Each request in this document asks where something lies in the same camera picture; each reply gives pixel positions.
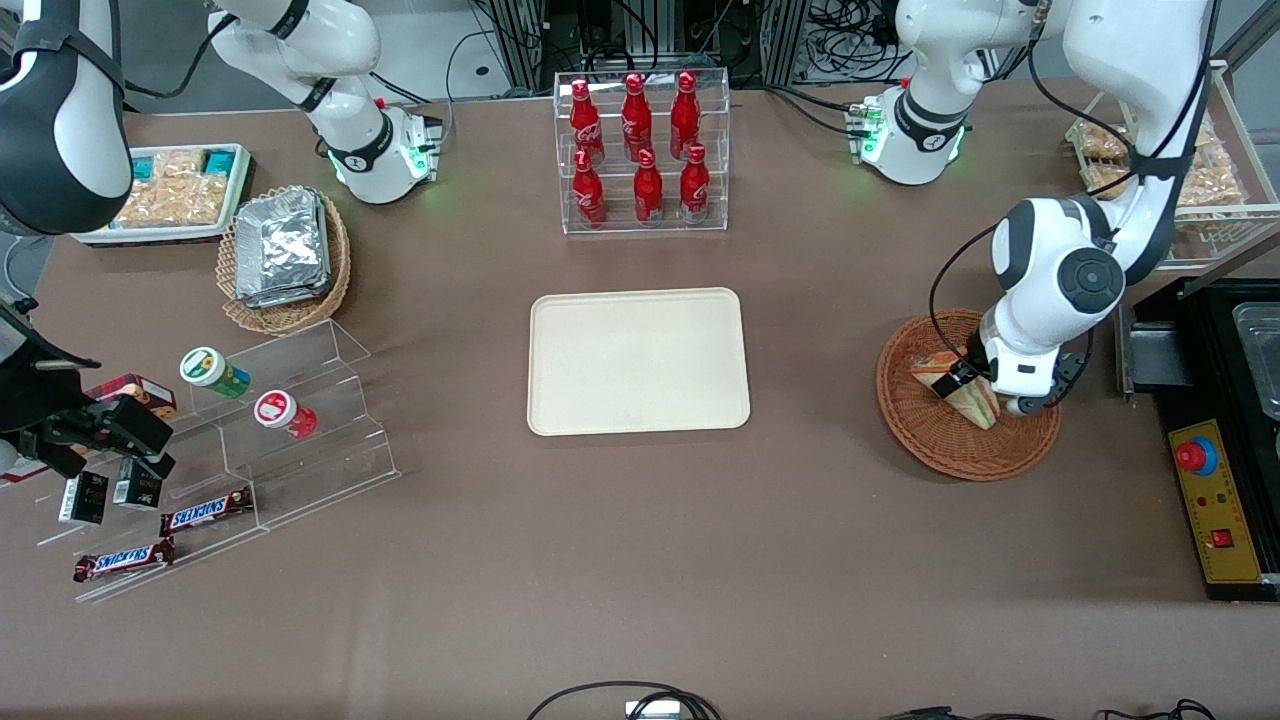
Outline black equipment housing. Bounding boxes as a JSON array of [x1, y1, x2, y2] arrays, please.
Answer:
[[1130, 278, 1280, 603]]

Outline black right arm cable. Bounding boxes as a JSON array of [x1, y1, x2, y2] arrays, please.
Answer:
[[118, 10, 241, 101]]

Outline clear cracker pack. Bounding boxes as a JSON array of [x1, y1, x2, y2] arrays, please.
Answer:
[[115, 175, 231, 229], [150, 150, 207, 183]]

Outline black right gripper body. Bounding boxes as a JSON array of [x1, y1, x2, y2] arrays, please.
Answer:
[[0, 300, 101, 471]]

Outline grey metal bracket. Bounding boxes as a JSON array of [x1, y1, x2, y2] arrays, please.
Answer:
[[1115, 305, 1193, 396]]

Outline white snack tray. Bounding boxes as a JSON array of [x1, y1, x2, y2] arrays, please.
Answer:
[[72, 143, 256, 248]]

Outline oval tan wicker basket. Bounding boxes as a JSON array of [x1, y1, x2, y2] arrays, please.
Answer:
[[216, 185, 353, 336]]

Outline aluminium frame rack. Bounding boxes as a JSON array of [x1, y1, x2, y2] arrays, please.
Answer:
[[480, 0, 813, 93]]

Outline round brown wicker basket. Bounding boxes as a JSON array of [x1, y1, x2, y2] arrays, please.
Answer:
[[876, 308, 1063, 483]]

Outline clear acrylic bottle rack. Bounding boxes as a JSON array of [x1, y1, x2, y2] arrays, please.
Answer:
[[553, 70, 731, 236]]

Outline black cable loop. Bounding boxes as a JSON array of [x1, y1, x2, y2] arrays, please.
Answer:
[[525, 680, 723, 720]]

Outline triangle sandwich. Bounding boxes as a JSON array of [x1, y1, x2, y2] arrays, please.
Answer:
[[910, 348, 1001, 431]]

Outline white wire rack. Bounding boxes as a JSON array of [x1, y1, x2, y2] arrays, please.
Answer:
[[1065, 60, 1280, 273]]

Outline black base power cables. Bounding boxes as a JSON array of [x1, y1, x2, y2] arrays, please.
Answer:
[[735, 80, 871, 136]]

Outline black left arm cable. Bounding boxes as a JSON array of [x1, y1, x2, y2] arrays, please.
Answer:
[[928, 0, 1221, 371]]

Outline clear acrylic stepped stand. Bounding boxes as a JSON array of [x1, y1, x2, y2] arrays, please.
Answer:
[[35, 318, 403, 606]]

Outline red snack cup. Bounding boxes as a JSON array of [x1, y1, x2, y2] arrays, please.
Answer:
[[252, 389, 319, 441]]

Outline steel pan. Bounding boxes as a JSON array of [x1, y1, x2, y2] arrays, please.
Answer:
[[1232, 300, 1280, 421]]

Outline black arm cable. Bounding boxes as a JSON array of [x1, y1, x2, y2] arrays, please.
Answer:
[[118, 10, 241, 101], [928, 0, 1221, 371]]

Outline red brown snack box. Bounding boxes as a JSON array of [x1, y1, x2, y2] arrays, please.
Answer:
[[85, 373, 178, 421]]

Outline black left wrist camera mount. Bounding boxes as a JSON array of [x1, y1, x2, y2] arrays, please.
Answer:
[[1003, 348, 1093, 417]]

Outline tangle of black cables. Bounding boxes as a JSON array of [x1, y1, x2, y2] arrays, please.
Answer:
[[808, 0, 913, 83]]

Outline Snickers chocolate bar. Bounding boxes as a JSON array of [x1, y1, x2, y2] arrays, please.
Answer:
[[160, 487, 254, 538], [72, 538, 177, 584]]

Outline red cola bottle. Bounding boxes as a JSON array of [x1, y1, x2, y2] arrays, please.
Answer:
[[669, 71, 701, 161], [633, 148, 665, 226], [571, 148, 608, 229], [570, 80, 606, 166], [679, 143, 711, 223], [621, 72, 653, 163]]

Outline small black box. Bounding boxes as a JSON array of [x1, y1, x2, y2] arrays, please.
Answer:
[[112, 460, 164, 512], [57, 470, 110, 527]]

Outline thin black cable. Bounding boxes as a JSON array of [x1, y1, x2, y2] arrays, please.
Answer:
[[880, 698, 1216, 720]]

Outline green snack cup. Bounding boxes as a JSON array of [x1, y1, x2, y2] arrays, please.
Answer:
[[179, 346, 252, 401]]

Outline yellow control panel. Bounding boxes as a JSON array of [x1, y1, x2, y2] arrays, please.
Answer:
[[1168, 418, 1266, 586]]

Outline beige rectangular tray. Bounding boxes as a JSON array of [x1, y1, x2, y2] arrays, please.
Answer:
[[527, 287, 751, 438]]

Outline silver foil pack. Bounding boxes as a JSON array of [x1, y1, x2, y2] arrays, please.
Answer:
[[240, 190, 334, 311], [233, 188, 329, 299]]

